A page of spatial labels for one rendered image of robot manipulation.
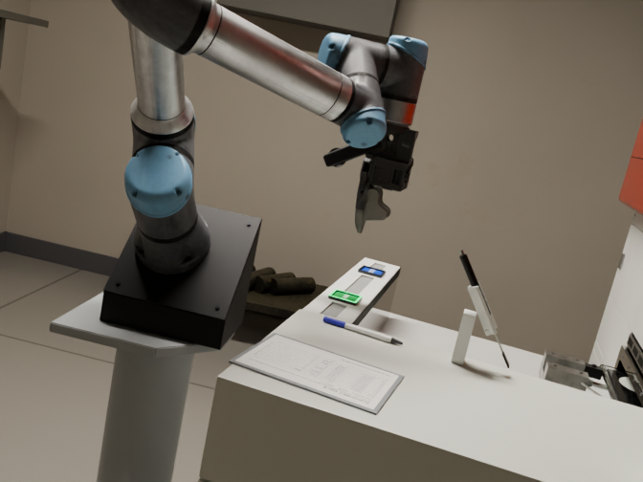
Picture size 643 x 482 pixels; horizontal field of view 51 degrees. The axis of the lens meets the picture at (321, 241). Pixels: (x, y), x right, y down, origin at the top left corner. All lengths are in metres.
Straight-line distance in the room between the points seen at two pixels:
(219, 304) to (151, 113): 0.38
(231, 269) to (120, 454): 0.45
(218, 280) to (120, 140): 2.92
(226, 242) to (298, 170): 2.55
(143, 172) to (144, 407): 0.50
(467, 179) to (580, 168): 0.60
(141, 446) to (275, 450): 0.65
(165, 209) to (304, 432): 0.53
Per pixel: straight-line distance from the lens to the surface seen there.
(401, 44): 1.25
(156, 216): 1.25
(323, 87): 1.07
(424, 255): 3.95
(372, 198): 1.27
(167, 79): 1.22
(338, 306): 1.29
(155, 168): 1.25
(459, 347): 1.11
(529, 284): 4.04
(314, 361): 0.98
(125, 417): 1.49
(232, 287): 1.35
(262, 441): 0.90
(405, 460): 0.86
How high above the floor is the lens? 1.34
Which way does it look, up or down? 12 degrees down
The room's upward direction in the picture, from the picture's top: 12 degrees clockwise
